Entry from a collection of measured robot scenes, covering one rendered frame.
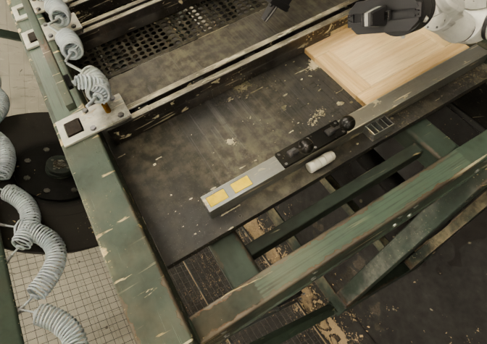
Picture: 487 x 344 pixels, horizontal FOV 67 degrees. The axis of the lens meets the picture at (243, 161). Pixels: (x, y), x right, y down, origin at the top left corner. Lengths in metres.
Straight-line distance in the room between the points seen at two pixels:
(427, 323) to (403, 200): 1.90
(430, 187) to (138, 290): 0.69
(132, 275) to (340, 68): 0.84
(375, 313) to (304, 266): 2.16
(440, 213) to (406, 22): 1.00
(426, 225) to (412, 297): 1.19
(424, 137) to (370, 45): 0.36
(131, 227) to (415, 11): 0.70
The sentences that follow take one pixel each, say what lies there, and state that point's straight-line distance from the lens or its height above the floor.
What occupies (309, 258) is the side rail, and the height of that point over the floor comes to 1.61.
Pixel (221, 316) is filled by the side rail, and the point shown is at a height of 1.80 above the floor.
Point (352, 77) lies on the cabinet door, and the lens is 1.20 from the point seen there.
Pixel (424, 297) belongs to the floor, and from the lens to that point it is 2.71.
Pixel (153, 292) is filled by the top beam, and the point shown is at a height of 1.90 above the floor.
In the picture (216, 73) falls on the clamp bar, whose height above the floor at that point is 1.54.
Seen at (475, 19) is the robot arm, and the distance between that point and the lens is 1.09.
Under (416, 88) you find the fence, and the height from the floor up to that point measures 1.13.
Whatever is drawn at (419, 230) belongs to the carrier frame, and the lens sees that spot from 1.63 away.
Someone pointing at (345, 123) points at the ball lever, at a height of 1.46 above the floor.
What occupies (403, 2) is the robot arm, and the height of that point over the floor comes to 1.58.
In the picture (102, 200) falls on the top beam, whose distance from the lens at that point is 0.94.
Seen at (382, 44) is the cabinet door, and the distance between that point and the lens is 1.33.
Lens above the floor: 2.18
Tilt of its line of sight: 37 degrees down
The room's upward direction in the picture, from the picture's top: 99 degrees counter-clockwise
